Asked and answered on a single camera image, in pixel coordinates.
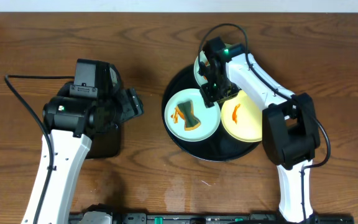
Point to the light blue plate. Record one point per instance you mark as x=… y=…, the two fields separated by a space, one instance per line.
x=209 y=117
x=210 y=65

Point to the black round tray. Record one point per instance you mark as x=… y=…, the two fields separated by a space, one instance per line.
x=220 y=146

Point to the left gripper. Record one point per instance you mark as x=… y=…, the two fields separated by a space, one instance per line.
x=132 y=104

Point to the light blue plate back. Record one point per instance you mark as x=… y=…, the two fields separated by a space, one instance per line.
x=210 y=65

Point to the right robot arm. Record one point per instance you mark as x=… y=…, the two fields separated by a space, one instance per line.
x=289 y=128

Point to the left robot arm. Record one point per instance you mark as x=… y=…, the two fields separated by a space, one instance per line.
x=62 y=154

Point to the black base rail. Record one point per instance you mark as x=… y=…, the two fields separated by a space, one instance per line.
x=101 y=213

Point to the black rectangular tray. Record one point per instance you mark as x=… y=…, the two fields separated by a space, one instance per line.
x=90 y=112

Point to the light blue plate front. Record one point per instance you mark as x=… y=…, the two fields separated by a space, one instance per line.
x=209 y=117

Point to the yellow plate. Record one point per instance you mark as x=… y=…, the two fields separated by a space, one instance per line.
x=242 y=119

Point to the orange green sponge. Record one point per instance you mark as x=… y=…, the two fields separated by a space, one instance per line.
x=186 y=112

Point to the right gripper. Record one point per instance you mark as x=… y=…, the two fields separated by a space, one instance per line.
x=209 y=98

